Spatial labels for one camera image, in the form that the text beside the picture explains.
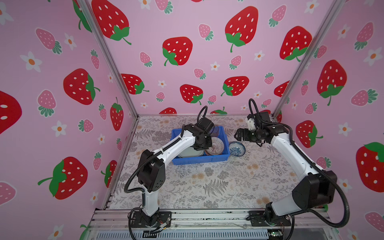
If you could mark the blue plastic bin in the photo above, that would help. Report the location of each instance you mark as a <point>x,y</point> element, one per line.
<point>206,158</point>

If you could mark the blue floral white bowl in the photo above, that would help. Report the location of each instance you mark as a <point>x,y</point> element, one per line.
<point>237,149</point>

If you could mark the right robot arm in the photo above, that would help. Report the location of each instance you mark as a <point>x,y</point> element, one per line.
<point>315,187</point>

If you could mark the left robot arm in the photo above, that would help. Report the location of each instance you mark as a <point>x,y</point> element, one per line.
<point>152,165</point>

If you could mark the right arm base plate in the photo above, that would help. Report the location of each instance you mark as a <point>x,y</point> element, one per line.
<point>263,219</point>

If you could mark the aluminium front rail frame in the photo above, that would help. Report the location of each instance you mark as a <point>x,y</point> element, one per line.
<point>220,224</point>

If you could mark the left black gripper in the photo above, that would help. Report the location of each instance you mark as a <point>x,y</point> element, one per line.
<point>209,144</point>

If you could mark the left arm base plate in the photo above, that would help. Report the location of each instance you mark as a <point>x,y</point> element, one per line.
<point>141,220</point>

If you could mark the pale green flower plate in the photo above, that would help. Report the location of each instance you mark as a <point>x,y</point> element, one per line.
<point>191,153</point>

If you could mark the pink clear glass cup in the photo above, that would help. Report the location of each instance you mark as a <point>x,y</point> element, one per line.
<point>215,131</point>

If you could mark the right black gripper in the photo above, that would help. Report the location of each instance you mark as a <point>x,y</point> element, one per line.
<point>244,136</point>

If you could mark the pink purple glazed bowl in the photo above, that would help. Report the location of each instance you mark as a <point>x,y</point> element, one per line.
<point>217,147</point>

